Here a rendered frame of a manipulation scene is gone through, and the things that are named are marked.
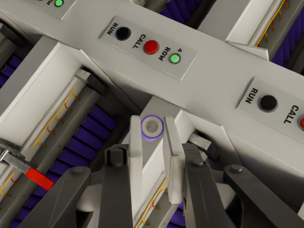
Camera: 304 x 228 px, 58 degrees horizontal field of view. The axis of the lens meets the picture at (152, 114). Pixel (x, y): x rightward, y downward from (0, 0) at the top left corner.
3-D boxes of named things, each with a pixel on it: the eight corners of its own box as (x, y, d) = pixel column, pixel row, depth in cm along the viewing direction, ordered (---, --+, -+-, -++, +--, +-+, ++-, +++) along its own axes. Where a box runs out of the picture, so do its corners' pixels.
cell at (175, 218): (176, 221, 40) (157, 214, 35) (182, 210, 40) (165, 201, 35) (186, 229, 39) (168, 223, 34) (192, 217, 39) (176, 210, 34)
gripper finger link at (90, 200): (128, 213, 13) (65, 215, 13) (130, 164, 18) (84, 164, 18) (128, 186, 13) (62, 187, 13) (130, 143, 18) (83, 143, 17)
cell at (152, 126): (145, 144, 26) (147, 143, 20) (136, 128, 27) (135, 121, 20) (162, 135, 27) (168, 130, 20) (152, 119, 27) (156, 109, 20)
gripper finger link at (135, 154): (142, 205, 15) (128, 205, 15) (140, 151, 22) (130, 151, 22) (142, 155, 14) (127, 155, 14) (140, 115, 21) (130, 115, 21)
